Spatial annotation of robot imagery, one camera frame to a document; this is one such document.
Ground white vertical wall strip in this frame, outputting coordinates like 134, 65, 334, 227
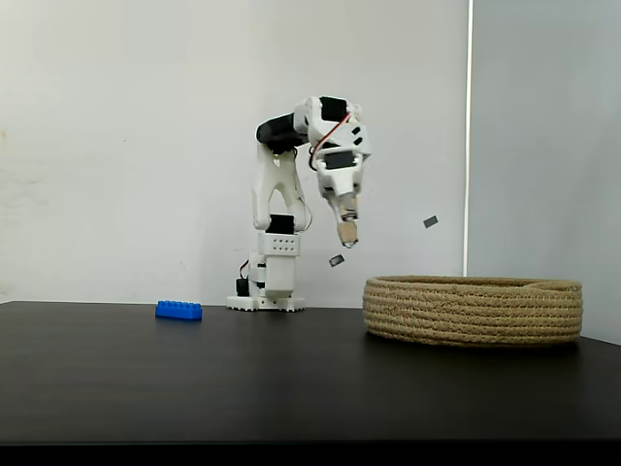
462, 0, 475, 278

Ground woven rope basket tray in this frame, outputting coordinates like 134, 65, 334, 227
362, 274, 584, 349

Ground blue lego block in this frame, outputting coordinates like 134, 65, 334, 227
154, 299, 205, 322

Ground red servo cable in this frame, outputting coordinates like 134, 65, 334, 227
308, 113, 354, 172

